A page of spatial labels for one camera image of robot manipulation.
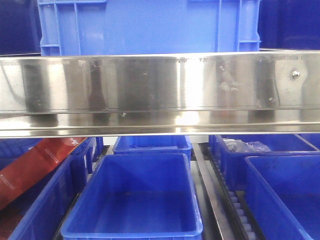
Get roller track rail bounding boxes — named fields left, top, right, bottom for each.
left=191, top=142, right=265, bottom=240

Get blue bin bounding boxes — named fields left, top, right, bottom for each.
left=244, top=155, right=320, bottom=240
left=0, top=137, right=103, bottom=240
left=61, top=153, right=203, bottom=240
left=112, top=135, right=193, bottom=161
left=208, top=134, right=320, bottom=191

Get blue right rear bin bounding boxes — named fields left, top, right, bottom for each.
left=208, top=134, right=320, bottom=191

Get red package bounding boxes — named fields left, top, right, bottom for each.
left=0, top=137, right=87, bottom=209

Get blue centre front bin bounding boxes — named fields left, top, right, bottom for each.
left=61, top=153, right=203, bottom=240

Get stainless steel shelf rail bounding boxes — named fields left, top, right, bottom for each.
left=0, top=50, right=320, bottom=138

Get blue centre rear bin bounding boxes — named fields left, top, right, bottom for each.
left=112, top=135, right=193, bottom=161

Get blue right front bin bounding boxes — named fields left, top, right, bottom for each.
left=244, top=155, right=320, bottom=240

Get blue left bin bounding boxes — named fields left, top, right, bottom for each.
left=0, top=137, right=103, bottom=240

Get large blue upper crate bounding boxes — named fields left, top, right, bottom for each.
left=37, top=0, right=260, bottom=56

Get clear plastic bag in bin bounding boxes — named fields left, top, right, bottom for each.
left=222, top=138, right=271, bottom=152

